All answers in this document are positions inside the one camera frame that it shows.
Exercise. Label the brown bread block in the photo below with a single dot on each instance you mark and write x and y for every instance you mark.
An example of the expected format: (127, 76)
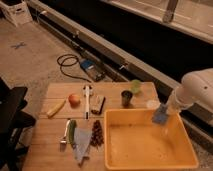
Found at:
(97, 105)

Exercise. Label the blue sponge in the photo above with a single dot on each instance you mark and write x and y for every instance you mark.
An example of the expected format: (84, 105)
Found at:
(160, 115)

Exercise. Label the bunch of dark grapes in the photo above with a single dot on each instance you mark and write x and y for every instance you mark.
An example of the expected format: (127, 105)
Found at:
(97, 134)

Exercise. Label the yellow banana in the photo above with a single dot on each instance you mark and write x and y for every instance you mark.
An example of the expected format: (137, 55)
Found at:
(51, 112)

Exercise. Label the white cardboard box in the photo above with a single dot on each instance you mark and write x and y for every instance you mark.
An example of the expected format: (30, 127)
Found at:
(17, 14)

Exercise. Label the white handled knife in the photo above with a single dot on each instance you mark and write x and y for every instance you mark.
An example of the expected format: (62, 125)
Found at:
(87, 93)

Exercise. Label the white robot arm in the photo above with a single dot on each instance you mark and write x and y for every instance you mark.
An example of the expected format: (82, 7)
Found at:
(196, 86)

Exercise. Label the blue power device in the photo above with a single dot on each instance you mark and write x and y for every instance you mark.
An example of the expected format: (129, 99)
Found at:
(92, 70)

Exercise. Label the dark metal cup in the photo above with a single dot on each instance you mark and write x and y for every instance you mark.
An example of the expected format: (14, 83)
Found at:
(126, 97)

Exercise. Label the black chair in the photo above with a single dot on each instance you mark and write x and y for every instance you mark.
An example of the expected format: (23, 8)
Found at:
(12, 122)

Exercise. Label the grey cloth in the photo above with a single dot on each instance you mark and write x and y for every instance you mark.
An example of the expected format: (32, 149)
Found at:
(82, 139)

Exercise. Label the green plastic cup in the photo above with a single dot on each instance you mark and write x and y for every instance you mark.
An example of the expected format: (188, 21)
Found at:
(135, 86)

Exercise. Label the green cucumber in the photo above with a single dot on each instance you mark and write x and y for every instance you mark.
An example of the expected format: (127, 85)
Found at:
(72, 126)

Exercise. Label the yellow plastic tub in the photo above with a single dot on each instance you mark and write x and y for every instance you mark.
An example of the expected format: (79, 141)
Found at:
(133, 142)

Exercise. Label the orange apple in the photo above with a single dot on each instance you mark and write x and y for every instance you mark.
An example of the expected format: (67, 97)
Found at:
(74, 100)

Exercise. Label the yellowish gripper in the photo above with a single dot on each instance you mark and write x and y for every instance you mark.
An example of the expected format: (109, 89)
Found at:
(172, 106)

